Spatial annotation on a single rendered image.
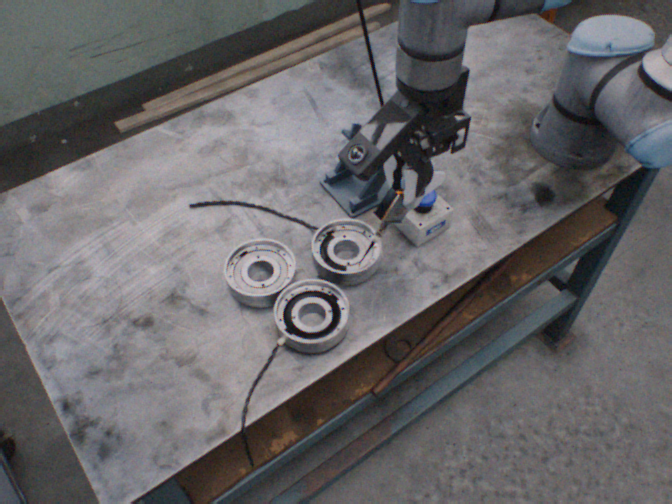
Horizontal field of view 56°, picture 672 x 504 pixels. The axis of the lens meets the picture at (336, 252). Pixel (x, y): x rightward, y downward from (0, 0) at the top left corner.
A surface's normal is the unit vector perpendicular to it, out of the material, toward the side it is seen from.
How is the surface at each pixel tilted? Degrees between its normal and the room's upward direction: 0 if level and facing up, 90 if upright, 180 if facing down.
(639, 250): 0
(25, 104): 90
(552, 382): 0
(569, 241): 0
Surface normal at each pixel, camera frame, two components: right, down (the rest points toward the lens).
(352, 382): 0.00, -0.61
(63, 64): 0.58, 0.64
